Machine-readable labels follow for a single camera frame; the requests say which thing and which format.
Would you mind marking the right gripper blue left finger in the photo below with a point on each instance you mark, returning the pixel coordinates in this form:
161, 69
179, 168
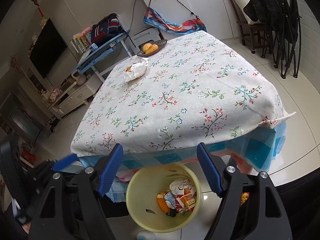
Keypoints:
107, 168

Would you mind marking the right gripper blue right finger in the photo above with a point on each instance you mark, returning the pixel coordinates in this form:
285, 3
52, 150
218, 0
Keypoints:
212, 167

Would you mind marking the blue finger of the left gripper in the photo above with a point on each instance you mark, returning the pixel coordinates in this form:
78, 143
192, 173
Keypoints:
64, 163

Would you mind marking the orange red snack bag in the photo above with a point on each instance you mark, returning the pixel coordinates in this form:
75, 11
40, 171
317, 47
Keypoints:
184, 201

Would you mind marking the blue milk carton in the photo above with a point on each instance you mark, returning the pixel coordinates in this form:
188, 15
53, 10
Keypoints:
170, 200

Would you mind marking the curled orange peel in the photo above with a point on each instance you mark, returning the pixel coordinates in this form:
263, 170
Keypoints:
160, 201

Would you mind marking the white paper wrapper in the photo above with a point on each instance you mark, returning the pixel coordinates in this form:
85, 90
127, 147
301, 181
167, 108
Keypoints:
138, 69

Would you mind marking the yellow trash bin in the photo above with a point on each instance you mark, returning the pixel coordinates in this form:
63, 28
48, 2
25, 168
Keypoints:
141, 197

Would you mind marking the white tv cabinet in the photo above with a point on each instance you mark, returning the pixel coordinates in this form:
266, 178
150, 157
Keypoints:
74, 96

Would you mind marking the pink kettlebell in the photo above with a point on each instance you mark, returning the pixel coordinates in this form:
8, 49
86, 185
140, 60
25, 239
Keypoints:
78, 77

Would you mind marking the floral white tablecloth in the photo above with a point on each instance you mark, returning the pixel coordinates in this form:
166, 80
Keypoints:
196, 89

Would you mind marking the blue study desk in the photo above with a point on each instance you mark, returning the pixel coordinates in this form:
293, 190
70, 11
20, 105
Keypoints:
99, 55

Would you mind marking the row of books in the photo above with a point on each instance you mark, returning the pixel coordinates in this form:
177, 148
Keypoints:
81, 42

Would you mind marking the woven wicker fruit basket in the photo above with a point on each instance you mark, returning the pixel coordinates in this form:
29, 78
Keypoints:
161, 44

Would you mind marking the upper yellow mango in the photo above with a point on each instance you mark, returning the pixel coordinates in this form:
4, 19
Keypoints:
146, 46

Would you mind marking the yellow mango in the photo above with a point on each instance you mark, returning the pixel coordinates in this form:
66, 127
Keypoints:
153, 48
146, 46

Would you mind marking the lower yellow mango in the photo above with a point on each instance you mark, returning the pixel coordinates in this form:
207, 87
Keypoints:
153, 48

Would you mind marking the dark striped backpack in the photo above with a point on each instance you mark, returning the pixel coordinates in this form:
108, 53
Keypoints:
106, 29

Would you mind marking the white air purifier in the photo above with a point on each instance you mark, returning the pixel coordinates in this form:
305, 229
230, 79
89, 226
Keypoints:
147, 36

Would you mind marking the wooden chair with cushion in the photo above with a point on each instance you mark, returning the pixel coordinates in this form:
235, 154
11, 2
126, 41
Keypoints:
250, 30

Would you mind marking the black folding chairs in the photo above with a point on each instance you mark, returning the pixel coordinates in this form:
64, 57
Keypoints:
282, 31

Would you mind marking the white tall cabinet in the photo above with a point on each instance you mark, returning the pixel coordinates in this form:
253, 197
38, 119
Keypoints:
217, 15

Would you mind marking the black wall television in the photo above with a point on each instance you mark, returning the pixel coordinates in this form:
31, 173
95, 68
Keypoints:
48, 48

